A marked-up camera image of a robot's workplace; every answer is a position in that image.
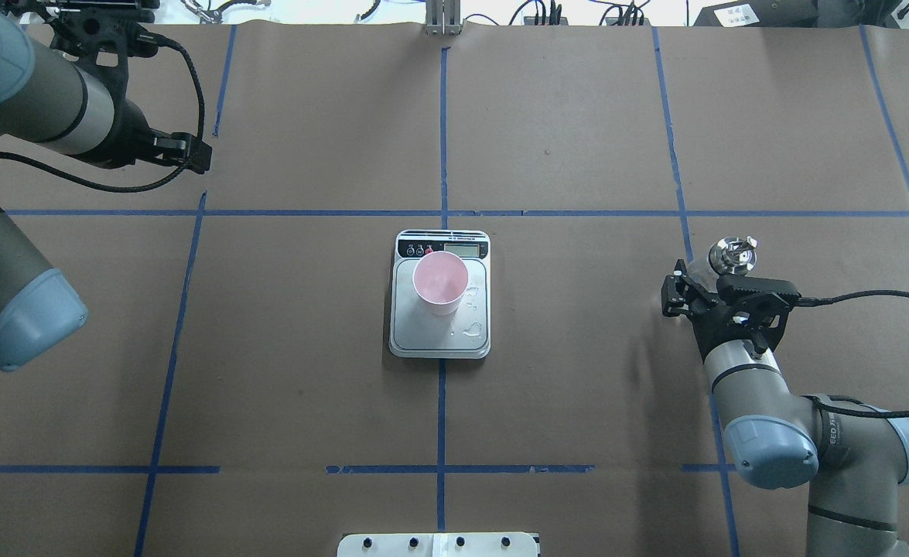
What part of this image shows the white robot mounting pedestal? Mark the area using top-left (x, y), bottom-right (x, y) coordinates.
top-left (337, 530), bottom-right (542, 556)

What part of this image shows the aluminium frame post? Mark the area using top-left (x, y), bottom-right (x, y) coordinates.
top-left (423, 0), bottom-right (463, 36)

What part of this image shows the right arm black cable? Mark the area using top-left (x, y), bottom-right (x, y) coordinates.
top-left (798, 289), bottom-right (909, 420)

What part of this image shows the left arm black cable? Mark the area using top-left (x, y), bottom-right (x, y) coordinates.
top-left (0, 26), bottom-right (206, 193)

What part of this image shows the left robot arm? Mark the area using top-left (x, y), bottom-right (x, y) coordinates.
top-left (0, 1), bottom-right (211, 371)

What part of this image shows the black device with label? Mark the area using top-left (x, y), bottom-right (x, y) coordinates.
top-left (691, 1), bottom-right (818, 28)

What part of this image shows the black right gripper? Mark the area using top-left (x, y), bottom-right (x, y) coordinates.
top-left (660, 260), bottom-right (801, 360)

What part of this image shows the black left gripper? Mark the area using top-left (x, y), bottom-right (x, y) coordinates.
top-left (44, 1), bottom-right (211, 174)

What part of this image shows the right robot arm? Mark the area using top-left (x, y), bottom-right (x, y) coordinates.
top-left (660, 260), bottom-right (909, 556)

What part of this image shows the pink paper cup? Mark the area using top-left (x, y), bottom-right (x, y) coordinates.
top-left (412, 251), bottom-right (470, 315)

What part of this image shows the digital kitchen scale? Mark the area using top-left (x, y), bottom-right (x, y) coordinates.
top-left (389, 229), bottom-right (492, 359)

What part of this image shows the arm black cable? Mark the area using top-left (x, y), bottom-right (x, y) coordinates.
top-left (798, 289), bottom-right (909, 420)
top-left (0, 26), bottom-right (206, 193)

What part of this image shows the glass sauce bottle metal cap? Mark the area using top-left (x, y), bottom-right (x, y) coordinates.
top-left (686, 236), bottom-right (758, 283)

